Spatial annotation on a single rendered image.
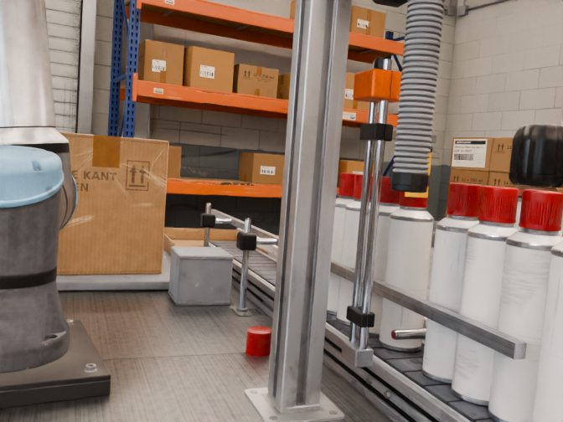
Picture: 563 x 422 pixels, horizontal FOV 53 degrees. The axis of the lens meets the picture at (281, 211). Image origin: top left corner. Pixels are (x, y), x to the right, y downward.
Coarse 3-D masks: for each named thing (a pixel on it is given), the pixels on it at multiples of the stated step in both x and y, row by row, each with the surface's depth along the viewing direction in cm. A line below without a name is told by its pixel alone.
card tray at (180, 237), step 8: (168, 232) 175; (176, 232) 175; (184, 232) 176; (192, 232) 177; (200, 232) 178; (216, 232) 180; (224, 232) 181; (232, 232) 182; (168, 240) 152; (176, 240) 173; (184, 240) 175; (192, 240) 176; (200, 240) 177; (216, 240) 180; (224, 240) 181; (232, 240) 182; (168, 248) 151; (256, 248) 163
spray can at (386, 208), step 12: (384, 180) 72; (384, 192) 72; (396, 192) 72; (384, 204) 72; (396, 204) 72; (384, 216) 71; (384, 228) 71; (384, 240) 71; (384, 252) 71; (384, 264) 71; (384, 276) 71; (372, 300) 72; (372, 336) 72
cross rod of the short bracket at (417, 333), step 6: (396, 330) 65; (402, 330) 66; (408, 330) 66; (414, 330) 66; (420, 330) 66; (396, 336) 65; (402, 336) 65; (408, 336) 66; (414, 336) 66; (420, 336) 66
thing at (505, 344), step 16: (240, 224) 120; (336, 272) 77; (352, 272) 72; (384, 288) 65; (400, 304) 62; (416, 304) 59; (432, 304) 57; (432, 320) 56; (448, 320) 54; (464, 320) 52; (480, 336) 50; (496, 336) 48; (512, 352) 46
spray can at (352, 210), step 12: (360, 180) 76; (372, 180) 76; (360, 192) 76; (348, 204) 77; (348, 216) 77; (348, 228) 77; (348, 240) 77; (348, 252) 77; (348, 264) 77; (348, 288) 77; (348, 300) 77; (348, 324) 77
